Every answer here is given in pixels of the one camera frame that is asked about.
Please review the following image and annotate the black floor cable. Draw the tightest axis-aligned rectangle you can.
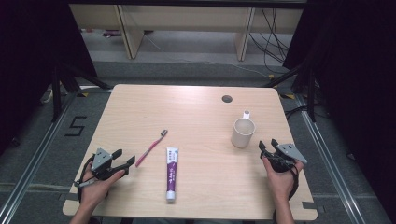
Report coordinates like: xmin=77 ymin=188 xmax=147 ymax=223
xmin=284 ymin=105 xmax=308 ymax=121

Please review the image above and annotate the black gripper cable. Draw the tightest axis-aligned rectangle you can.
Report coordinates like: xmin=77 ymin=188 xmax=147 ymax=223
xmin=76 ymin=154 xmax=96 ymax=203
xmin=287 ymin=163 xmax=301 ymax=202

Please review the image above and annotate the purple and white toothpaste tube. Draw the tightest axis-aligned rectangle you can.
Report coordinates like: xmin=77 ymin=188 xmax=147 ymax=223
xmin=164 ymin=147 xmax=180 ymax=203

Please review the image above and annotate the pale wooden bench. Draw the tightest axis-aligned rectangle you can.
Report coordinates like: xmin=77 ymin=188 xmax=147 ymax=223
xmin=68 ymin=3 xmax=304 ymax=63

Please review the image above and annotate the person's right hand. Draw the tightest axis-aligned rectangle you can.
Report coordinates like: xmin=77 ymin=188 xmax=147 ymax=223
xmin=262 ymin=156 xmax=304 ymax=203

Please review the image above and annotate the grey cable plug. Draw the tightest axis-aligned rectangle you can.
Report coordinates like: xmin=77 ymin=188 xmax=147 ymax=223
xmin=74 ymin=178 xmax=95 ymax=189

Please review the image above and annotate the bundle of black cables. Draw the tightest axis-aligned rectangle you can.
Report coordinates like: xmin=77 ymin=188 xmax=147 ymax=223
xmin=247 ymin=7 xmax=291 ymax=75

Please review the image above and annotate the white cup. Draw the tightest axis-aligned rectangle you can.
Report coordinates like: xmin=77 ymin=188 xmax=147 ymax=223
xmin=230 ymin=109 xmax=257 ymax=149

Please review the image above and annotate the person's left hand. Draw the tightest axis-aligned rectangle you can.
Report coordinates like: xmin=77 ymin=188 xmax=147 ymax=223
xmin=78 ymin=161 xmax=126 ymax=210

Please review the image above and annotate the pink toothbrush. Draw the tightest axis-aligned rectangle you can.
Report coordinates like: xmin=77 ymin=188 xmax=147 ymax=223
xmin=134 ymin=129 xmax=169 ymax=168

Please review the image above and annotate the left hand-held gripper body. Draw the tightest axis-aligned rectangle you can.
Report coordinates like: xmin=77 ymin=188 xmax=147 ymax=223
xmin=90 ymin=147 xmax=130 ymax=182

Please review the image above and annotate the black metal stand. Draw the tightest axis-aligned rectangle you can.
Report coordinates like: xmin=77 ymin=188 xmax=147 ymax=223
xmin=50 ymin=61 xmax=114 ymax=123
xmin=263 ymin=63 xmax=318 ymax=123

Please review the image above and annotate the black curtain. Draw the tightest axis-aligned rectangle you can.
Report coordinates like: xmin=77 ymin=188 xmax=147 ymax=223
xmin=282 ymin=0 xmax=396 ymax=217
xmin=0 ymin=0 xmax=98 ymax=157

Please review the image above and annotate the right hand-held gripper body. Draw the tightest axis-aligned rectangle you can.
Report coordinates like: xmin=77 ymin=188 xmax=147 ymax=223
xmin=262 ymin=142 xmax=308 ymax=174

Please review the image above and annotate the aluminium floor rail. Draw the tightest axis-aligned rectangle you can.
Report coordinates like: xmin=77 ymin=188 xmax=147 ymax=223
xmin=293 ymin=92 xmax=368 ymax=224
xmin=0 ymin=92 xmax=79 ymax=224

